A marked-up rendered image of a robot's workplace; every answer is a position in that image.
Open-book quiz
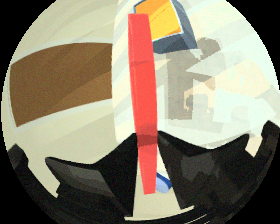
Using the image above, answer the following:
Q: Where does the red plastic lid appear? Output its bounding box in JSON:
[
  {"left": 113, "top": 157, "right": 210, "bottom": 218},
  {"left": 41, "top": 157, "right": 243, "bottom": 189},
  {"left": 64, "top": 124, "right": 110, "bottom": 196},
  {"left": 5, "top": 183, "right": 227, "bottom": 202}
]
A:
[{"left": 127, "top": 13, "right": 157, "bottom": 194}]

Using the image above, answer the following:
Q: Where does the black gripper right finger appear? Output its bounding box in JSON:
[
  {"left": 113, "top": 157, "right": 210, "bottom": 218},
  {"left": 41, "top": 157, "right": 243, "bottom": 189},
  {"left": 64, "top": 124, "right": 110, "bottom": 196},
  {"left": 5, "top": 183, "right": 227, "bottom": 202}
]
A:
[{"left": 156, "top": 131, "right": 250, "bottom": 209}]

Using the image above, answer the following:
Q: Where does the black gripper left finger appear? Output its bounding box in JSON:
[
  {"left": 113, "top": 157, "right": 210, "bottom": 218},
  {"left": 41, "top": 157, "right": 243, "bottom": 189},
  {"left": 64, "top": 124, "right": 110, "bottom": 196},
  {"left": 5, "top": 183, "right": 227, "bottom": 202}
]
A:
[{"left": 45, "top": 132, "right": 139, "bottom": 217}]

